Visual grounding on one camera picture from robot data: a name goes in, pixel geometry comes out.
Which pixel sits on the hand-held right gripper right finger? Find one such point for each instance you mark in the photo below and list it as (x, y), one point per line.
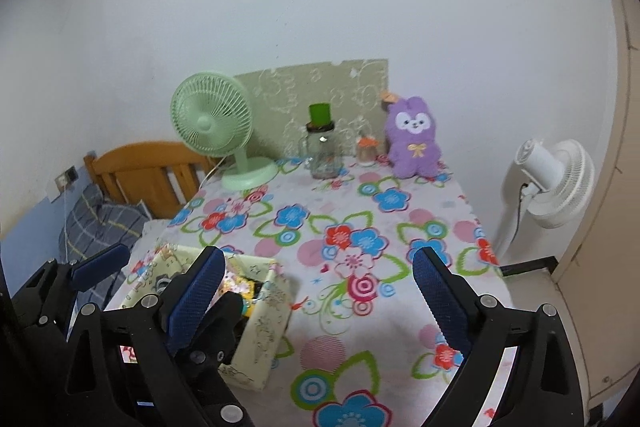
(442, 302)

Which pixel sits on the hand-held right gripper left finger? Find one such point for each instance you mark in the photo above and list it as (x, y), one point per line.
(195, 302)

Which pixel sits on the white bedding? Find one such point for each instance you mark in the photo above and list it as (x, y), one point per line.
(157, 227)

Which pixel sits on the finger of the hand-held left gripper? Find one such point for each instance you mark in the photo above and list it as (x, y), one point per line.
(100, 267)
(227, 327)

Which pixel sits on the beige door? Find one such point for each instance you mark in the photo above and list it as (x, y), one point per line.
(615, 207)

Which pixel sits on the floral tablecloth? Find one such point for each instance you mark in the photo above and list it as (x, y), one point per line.
(350, 207)

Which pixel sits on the yellow fabric storage box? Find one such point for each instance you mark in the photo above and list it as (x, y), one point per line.
(265, 327)

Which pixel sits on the glass jar with green lid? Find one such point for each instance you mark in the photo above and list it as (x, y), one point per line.
(325, 154)

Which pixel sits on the purple plush bunny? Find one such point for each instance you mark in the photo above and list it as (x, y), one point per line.
(412, 147)

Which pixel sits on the wooden headboard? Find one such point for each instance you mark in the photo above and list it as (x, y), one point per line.
(140, 162)

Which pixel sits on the small yellow packet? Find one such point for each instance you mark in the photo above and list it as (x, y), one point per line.
(236, 292)

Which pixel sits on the small jar with orange lid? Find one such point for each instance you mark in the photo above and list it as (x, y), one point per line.
(366, 154)

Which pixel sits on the dark wall switch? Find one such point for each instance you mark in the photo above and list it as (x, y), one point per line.
(71, 173)

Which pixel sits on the white standing fan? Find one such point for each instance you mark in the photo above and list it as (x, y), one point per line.
(565, 187)

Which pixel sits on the green desk fan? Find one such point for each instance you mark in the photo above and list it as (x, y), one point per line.
(207, 122)

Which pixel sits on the green patterned board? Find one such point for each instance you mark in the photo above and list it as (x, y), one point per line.
(310, 82)

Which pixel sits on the white wall socket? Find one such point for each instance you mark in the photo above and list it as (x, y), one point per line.
(60, 183)

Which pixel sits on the grey plaid pillow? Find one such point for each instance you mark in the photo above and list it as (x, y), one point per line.
(100, 217)

